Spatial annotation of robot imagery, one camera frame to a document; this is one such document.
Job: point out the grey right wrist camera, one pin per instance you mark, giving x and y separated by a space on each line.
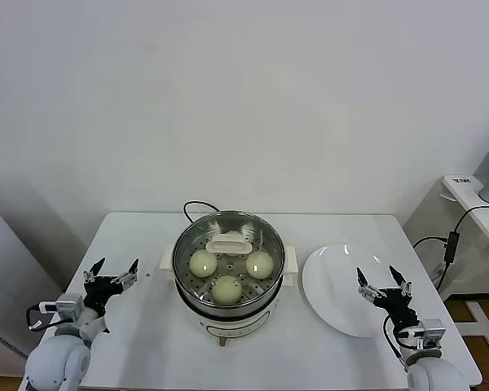
426 334

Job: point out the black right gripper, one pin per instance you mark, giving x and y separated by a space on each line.
399 307

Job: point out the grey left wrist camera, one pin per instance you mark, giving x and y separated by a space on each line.
67 306

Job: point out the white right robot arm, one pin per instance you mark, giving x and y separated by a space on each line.
432 372

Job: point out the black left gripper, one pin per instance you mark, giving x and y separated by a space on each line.
100 292

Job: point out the white side desk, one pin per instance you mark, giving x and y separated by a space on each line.
468 197

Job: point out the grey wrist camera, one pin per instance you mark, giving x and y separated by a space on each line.
67 306
426 334

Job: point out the perforated steel steamer basket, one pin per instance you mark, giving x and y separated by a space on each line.
269 294

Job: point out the round white plate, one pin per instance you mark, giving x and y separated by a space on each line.
330 285

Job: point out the white power plug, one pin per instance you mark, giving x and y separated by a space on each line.
437 271

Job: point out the white cabinet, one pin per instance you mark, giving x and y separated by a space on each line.
12 264

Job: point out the small printed desk label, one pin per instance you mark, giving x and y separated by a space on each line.
461 180

